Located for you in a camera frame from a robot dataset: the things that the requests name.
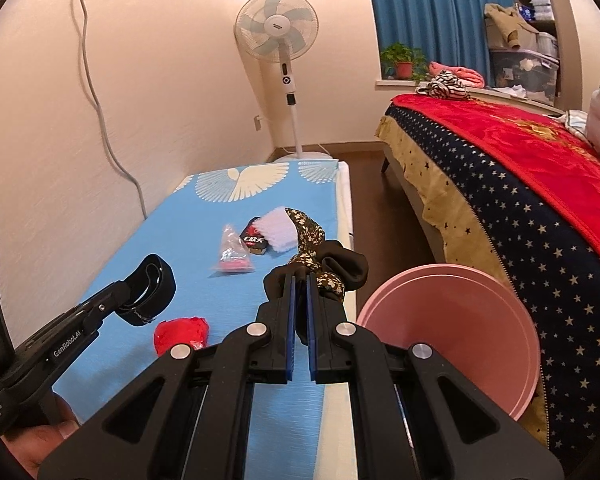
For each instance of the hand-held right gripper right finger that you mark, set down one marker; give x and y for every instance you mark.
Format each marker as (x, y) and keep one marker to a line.
(311, 325)

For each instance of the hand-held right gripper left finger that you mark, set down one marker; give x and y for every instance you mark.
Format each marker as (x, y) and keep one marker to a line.
(292, 320)

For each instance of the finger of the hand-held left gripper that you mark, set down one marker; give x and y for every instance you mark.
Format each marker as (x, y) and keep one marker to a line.
(102, 305)

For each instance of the red plastic bag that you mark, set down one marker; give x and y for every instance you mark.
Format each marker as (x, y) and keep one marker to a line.
(182, 332)

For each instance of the black snack packet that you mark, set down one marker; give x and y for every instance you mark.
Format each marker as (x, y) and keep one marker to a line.
(256, 242)

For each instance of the floral patterned cloth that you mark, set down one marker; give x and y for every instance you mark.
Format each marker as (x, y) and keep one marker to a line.
(307, 235)

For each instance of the clear plastic packet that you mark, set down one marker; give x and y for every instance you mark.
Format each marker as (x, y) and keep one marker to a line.
(232, 252)

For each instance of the small pale purple foam net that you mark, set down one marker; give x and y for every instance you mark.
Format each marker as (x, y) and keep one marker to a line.
(279, 230)

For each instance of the pink plastic bin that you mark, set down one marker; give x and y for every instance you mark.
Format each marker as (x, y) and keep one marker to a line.
(445, 330)

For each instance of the person's left hand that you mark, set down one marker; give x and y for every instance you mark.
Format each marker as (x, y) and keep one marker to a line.
(35, 445)

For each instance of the beige star bed sheet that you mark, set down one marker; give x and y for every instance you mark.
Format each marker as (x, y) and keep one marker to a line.
(440, 210)

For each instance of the bed with red blanket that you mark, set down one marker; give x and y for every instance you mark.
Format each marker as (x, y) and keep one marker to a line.
(540, 250)

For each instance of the black white striped cloth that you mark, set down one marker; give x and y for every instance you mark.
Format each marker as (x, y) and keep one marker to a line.
(445, 87)

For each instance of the potted green plant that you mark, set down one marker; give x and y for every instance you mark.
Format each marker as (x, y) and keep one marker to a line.
(404, 62)

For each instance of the red blanket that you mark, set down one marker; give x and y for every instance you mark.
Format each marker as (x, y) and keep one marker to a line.
(520, 140)

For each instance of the pink cloth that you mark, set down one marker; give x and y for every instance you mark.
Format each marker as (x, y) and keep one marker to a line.
(462, 74)

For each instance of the white standing fan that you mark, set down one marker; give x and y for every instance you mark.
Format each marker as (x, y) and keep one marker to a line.
(277, 25)

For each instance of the clear storage box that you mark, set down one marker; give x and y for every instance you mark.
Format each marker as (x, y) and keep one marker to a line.
(522, 72)

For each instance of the light plaid cloth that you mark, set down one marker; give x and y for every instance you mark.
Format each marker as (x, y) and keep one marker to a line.
(576, 122)

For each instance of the blue curtain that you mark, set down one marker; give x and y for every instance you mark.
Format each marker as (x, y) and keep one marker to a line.
(430, 10)

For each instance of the beige jacket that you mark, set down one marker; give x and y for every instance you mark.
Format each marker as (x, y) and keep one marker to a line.
(505, 25)

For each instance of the stack of white boxes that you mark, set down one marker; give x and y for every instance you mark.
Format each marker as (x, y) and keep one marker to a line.
(539, 10)

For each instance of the small wall socket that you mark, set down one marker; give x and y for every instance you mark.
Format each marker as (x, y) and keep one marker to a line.
(257, 123)

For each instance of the wall bookshelf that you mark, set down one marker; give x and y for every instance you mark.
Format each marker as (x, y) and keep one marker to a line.
(557, 10)

